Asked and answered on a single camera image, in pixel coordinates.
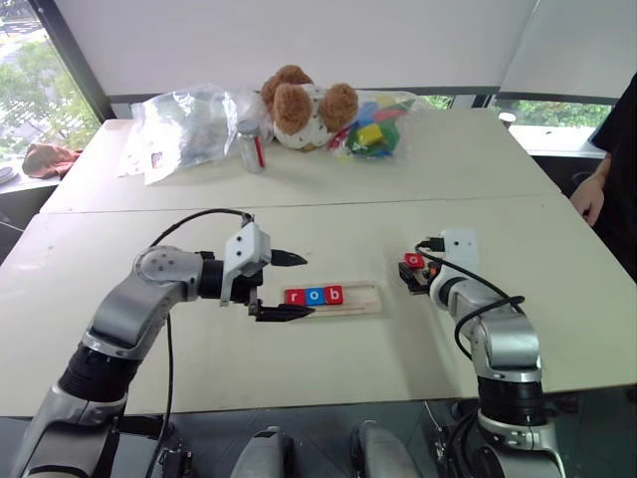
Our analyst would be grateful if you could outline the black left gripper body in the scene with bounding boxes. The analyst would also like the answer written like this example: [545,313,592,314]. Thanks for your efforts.
[229,271,266,318]

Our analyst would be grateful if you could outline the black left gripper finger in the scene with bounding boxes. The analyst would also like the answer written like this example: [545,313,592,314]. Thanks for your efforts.
[253,304,318,324]
[271,248,309,271]

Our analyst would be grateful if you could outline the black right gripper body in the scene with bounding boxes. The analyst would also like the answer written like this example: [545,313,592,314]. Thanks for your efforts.
[398,264,438,297]

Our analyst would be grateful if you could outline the wooden letter tray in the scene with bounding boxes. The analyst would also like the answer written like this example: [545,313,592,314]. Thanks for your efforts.
[280,280,385,321]

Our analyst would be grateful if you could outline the clear bag of colourful blocks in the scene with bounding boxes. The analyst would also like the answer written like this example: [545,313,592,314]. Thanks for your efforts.
[325,91,425,166]

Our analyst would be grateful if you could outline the grey rounded robot leg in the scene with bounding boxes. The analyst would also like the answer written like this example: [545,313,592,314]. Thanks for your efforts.
[231,425,296,478]
[349,419,422,478]

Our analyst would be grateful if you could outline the bystander's bare hand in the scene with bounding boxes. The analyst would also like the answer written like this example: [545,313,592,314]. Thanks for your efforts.
[568,168,607,227]

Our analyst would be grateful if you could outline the clear jar with red stripe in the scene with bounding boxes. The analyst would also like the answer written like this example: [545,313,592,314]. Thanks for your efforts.
[235,119,268,175]

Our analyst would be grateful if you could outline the yellow toy block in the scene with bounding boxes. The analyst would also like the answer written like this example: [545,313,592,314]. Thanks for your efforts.
[358,123,385,146]

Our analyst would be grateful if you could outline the brown and white teddy bear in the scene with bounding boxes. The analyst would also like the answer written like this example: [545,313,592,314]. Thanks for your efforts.
[260,64,360,153]

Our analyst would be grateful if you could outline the clear crumpled plastic bag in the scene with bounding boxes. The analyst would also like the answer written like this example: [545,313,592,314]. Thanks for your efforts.
[117,83,268,186]

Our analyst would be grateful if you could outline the person at right edge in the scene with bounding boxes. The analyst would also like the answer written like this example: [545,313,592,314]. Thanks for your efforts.
[590,72,637,281]

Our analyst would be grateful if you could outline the brown cloth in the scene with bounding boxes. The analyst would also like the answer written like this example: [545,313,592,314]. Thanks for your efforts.
[21,142,82,181]

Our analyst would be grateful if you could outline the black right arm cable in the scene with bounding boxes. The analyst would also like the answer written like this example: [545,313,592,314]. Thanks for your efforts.
[415,238,527,360]

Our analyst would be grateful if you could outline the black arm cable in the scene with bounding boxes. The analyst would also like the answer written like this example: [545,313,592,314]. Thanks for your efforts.
[415,238,527,360]
[146,207,255,478]

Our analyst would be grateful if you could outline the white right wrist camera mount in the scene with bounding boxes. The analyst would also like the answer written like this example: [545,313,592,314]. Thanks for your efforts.
[441,227,480,274]

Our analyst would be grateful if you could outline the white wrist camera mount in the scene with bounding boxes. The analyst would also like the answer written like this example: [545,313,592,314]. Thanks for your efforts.
[441,227,480,274]
[219,222,273,306]

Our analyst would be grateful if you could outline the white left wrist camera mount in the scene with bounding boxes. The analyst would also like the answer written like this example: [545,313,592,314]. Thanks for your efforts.
[219,222,273,306]

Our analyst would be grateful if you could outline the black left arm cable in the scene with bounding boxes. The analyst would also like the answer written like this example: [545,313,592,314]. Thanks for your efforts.
[146,207,255,478]

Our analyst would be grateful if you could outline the black window frame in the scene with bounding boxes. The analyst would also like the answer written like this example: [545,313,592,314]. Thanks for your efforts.
[27,0,621,120]

